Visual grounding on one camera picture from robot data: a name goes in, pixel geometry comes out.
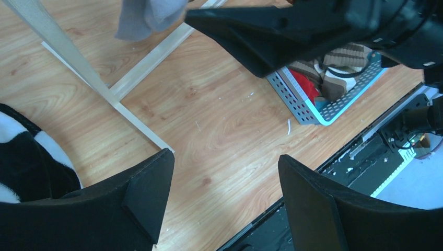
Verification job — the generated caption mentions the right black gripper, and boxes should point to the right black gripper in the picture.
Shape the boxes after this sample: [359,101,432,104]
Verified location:
[360,1,442,69]

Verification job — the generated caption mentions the light blue plastic basket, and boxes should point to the light blue plastic basket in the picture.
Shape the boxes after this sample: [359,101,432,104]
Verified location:
[266,51,385,126]

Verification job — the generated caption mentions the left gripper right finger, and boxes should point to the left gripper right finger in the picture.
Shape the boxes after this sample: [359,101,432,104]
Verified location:
[278,155,442,250]

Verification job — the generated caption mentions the wooden clothes rack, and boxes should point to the wooden clothes rack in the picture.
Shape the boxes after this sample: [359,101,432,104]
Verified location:
[2,0,229,154]

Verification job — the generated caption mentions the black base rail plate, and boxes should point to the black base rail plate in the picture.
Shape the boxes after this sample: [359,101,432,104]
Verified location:
[221,84,442,250]

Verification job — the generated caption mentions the grey sock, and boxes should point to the grey sock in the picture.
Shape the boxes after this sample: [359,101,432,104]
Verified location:
[114,0,189,42]

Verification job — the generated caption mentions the black white checkered blanket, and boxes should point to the black white checkered blanket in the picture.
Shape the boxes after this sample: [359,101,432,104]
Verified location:
[1,104,83,203]

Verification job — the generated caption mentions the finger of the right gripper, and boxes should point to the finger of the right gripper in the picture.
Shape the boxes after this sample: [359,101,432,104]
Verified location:
[184,1,381,78]

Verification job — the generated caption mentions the brown striped sock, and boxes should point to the brown striped sock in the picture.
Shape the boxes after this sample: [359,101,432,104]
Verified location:
[288,60,359,101]
[322,43,371,67]

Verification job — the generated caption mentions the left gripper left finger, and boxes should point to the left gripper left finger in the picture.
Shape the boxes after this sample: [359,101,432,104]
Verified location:
[1,149,175,250]

